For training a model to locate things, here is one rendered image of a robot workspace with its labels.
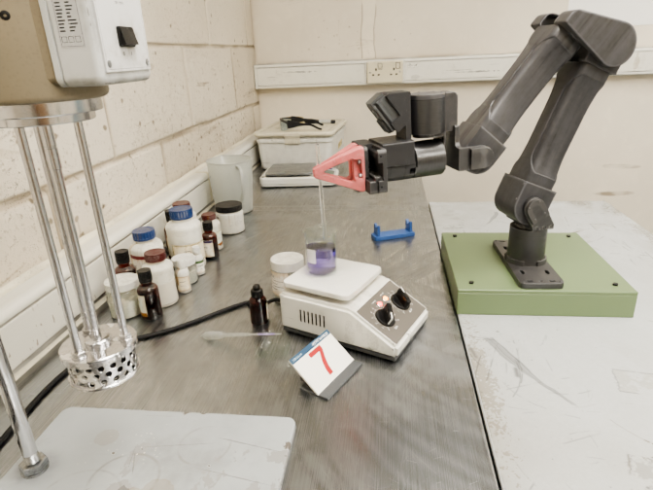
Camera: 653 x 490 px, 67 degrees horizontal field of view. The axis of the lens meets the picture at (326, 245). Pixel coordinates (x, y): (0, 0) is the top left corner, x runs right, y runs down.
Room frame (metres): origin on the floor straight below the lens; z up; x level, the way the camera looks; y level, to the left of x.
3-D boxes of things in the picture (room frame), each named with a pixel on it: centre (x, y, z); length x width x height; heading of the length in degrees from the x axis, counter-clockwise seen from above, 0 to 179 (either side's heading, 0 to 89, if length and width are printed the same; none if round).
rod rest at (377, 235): (1.10, -0.16, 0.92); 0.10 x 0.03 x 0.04; 104
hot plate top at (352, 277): (0.71, -0.01, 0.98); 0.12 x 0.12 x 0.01; 58
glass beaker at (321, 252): (0.73, 0.01, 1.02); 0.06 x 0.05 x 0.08; 169
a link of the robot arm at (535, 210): (0.80, -0.35, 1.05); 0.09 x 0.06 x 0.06; 10
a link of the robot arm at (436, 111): (0.77, -0.19, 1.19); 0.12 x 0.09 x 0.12; 100
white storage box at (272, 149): (2.03, 0.07, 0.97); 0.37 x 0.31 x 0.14; 168
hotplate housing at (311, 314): (0.70, -0.03, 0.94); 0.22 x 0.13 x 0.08; 58
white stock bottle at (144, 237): (0.90, 0.35, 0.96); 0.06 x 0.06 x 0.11
